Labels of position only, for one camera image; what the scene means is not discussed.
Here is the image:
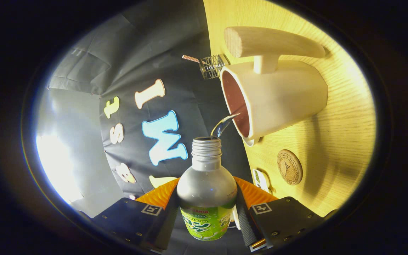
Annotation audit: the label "gold wire basket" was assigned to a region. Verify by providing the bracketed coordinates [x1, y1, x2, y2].
[200, 54, 230, 80]

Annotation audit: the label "silver bottle with green label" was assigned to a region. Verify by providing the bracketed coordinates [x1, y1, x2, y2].
[176, 137, 238, 241]

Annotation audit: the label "pink checked straw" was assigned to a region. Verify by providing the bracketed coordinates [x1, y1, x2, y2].
[182, 55, 206, 64]

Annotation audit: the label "light wooden table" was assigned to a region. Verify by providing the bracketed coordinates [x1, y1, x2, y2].
[203, 0, 377, 217]

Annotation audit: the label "small white dish green beans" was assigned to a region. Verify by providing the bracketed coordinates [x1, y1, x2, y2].
[252, 169, 272, 194]

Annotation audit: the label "clear juice stream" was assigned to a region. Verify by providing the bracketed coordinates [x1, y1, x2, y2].
[211, 113, 240, 138]

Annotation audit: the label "round cork coaster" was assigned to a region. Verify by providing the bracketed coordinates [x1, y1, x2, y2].
[277, 149, 303, 186]

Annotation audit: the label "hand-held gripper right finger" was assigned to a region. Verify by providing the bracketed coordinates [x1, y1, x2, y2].
[233, 176, 327, 253]

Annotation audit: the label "cream cup with wooden handle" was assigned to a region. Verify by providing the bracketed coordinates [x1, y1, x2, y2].
[220, 26, 328, 147]

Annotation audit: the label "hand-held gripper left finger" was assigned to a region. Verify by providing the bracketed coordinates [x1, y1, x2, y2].
[92, 177, 180, 253]

